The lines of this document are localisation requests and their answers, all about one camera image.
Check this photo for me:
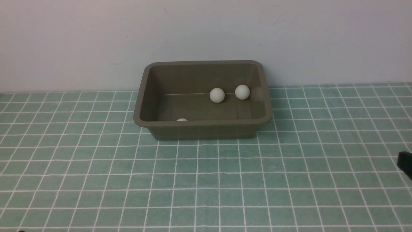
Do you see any olive plastic storage bin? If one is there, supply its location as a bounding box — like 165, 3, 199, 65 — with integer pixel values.
133, 60, 273, 140

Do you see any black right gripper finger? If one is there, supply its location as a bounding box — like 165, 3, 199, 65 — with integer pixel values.
397, 151, 412, 180

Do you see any green checkered table cloth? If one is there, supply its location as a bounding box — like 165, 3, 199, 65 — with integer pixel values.
0, 83, 412, 232

